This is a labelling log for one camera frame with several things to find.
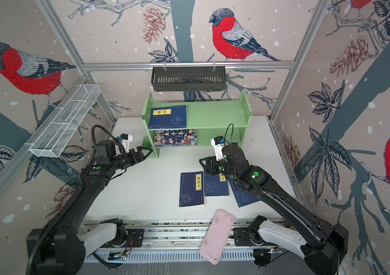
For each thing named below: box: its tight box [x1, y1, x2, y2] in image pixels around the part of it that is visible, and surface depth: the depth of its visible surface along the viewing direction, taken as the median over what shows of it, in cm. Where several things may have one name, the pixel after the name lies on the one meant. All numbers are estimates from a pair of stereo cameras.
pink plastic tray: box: [199, 208, 236, 265], surface depth 74 cm
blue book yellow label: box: [148, 105, 187, 129], surface depth 84 cm
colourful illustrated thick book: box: [153, 128, 198, 148], surface depth 94 cm
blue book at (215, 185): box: [204, 171, 230, 197], surface depth 90 cm
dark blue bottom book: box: [178, 170, 205, 208], surface depth 89 cm
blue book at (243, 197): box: [228, 177, 261, 208], surface depth 85 cm
